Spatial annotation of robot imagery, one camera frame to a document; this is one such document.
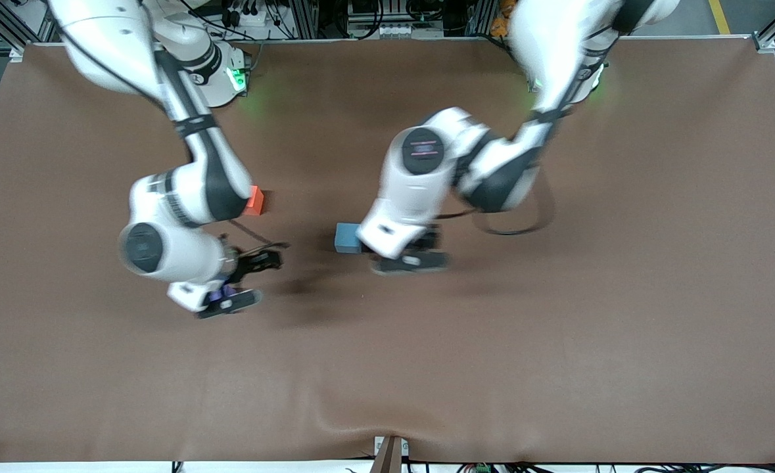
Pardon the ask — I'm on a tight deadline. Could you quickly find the white power strip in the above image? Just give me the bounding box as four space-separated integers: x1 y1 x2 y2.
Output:
225 5 276 30

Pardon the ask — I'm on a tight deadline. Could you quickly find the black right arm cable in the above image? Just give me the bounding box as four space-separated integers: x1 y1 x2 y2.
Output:
49 0 291 254

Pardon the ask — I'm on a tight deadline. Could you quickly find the white terminal block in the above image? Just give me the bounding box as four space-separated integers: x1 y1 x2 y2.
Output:
373 23 427 39

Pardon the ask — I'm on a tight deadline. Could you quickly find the blue cube block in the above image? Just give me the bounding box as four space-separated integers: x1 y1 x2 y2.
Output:
335 223 363 254

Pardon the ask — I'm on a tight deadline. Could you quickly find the brown table cover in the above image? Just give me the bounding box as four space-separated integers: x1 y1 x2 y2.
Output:
0 36 775 464

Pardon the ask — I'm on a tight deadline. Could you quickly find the pile of orange objects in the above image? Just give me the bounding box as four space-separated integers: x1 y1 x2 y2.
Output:
491 0 518 37

